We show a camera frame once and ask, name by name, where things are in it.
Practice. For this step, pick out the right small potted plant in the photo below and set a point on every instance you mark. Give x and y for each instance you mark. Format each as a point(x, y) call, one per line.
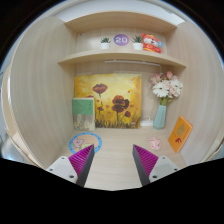
point(137, 42)

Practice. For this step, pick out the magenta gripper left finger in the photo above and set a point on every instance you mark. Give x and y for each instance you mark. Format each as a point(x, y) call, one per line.
point(74, 168)

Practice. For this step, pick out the light blue vase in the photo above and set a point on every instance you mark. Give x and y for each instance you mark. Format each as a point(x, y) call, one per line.
point(160, 118)

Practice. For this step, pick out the pink and white flower bouquet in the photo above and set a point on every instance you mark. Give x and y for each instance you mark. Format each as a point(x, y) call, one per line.
point(166, 87)

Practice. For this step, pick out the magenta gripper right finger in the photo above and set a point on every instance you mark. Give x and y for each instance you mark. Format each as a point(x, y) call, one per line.
point(151, 167)

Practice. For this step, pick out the wooden shelf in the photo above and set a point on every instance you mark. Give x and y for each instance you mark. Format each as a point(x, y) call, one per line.
point(122, 55)
point(121, 19)

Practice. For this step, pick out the orange leaf card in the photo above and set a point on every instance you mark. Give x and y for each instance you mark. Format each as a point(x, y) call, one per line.
point(180, 134)

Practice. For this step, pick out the purple round number sign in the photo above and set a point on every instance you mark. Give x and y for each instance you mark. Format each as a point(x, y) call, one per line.
point(121, 39)

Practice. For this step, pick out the left small potted plant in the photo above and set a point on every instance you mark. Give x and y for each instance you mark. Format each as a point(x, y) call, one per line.
point(105, 43)

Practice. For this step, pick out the red lucky cat figurine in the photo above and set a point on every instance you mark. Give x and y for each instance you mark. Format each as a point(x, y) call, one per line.
point(151, 43)

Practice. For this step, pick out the upper wooden shelf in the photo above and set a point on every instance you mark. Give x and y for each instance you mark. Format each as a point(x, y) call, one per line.
point(121, 19)

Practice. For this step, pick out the lower wooden shelf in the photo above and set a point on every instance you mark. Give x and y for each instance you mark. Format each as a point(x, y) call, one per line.
point(122, 55)

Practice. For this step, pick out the yellow poppy painting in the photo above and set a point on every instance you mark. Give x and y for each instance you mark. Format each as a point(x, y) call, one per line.
point(117, 96)

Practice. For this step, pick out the white power adapter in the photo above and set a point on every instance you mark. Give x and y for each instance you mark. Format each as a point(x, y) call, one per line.
point(146, 122)

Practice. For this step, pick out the round blue-rimmed mouse pad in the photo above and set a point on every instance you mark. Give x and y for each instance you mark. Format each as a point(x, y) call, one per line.
point(83, 140)

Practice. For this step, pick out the green book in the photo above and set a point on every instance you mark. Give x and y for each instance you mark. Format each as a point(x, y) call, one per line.
point(83, 114)

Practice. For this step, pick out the small potted plant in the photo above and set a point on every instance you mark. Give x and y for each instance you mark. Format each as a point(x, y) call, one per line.
point(105, 43)
point(137, 42)

